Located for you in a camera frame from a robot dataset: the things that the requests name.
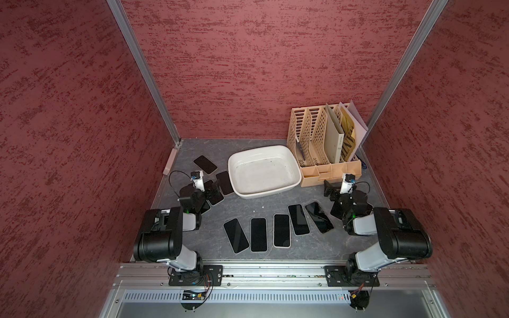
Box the beige plastic desk organizer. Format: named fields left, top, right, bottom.
left=286, top=103, right=362, bottom=188

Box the aluminium corner post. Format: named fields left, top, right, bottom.
left=361, top=0, right=448, bottom=145
left=107, top=0, right=182, bottom=149

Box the pink block at wall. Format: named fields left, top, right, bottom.
left=163, top=148, right=178, bottom=176

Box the white plastic storage box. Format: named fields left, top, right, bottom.
left=227, top=145, right=302, bottom=200

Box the right aluminium corner post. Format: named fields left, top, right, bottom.
left=361, top=0, right=448, bottom=145

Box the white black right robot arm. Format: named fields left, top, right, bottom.
left=323, top=174, right=433, bottom=288

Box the left aluminium corner post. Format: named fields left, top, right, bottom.
left=107, top=0, right=182, bottom=149

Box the yellow paper envelope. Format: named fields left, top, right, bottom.
left=339, top=104, right=356, bottom=162

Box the black phone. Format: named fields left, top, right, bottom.
left=223, top=219, right=249, bottom=254
left=288, top=204, right=310, bottom=236
left=305, top=201, right=334, bottom=234

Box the aluminium front rail frame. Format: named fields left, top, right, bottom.
left=100, top=260, right=449, bottom=317

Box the beige file folder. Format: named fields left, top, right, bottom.
left=324, top=104, right=345, bottom=164

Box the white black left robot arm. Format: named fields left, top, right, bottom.
left=133, top=180, right=210, bottom=286

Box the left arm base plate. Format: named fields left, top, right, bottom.
left=168, top=265, right=223, bottom=288

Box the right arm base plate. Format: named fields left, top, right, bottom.
left=324, top=266, right=380, bottom=288

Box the dark blue booklet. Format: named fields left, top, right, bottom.
left=295, top=139, right=306, bottom=166

